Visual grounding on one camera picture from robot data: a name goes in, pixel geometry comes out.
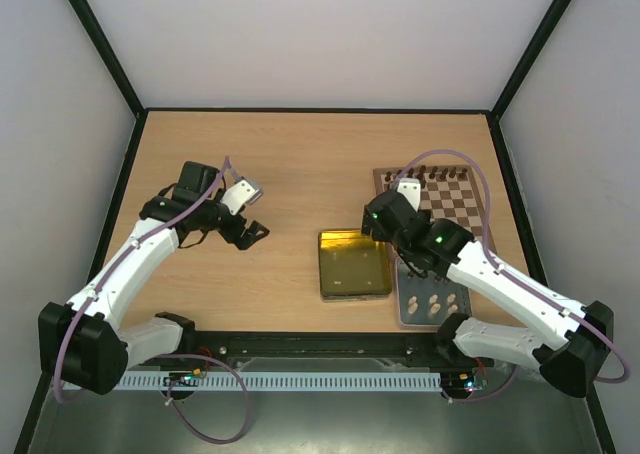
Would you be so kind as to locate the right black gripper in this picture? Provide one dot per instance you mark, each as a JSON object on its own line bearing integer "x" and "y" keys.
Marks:
{"x": 373, "y": 226}

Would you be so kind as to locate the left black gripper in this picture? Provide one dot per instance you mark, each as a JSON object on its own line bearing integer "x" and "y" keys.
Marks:
{"x": 232, "y": 234}

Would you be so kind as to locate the silver metal tray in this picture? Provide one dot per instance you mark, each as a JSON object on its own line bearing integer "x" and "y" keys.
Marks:
{"x": 425, "y": 303}

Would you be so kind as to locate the wooden chess board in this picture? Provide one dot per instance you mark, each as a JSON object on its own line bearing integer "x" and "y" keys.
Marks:
{"x": 451, "y": 192}

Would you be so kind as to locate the gold tin box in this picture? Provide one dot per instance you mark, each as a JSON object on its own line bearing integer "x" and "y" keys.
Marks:
{"x": 352, "y": 266}

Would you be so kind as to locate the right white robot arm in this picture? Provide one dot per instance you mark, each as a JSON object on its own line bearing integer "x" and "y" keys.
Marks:
{"x": 564, "y": 340}

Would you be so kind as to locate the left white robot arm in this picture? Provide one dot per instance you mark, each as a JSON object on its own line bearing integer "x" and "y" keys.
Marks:
{"x": 164, "y": 223}

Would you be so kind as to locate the light pawn in tray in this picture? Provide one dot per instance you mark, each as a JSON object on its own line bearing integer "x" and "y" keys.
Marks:
{"x": 434, "y": 307}
{"x": 412, "y": 307}
{"x": 452, "y": 306}

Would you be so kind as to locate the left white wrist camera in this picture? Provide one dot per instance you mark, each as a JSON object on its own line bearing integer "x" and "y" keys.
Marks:
{"x": 244, "y": 192}

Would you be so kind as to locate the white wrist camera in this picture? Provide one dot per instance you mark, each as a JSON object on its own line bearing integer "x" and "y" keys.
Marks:
{"x": 244, "y": 192}
{"x": 409, "y": 188}

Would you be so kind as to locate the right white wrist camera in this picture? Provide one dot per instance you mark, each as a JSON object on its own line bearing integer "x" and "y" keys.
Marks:
{"x": 409, "y": 188}

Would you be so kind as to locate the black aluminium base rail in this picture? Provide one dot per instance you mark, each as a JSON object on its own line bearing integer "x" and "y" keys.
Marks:
{"x": 320, "y": 346}

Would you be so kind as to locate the white slotted cable duct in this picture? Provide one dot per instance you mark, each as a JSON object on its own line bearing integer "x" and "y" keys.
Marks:
{"x": 314, "y": 382}

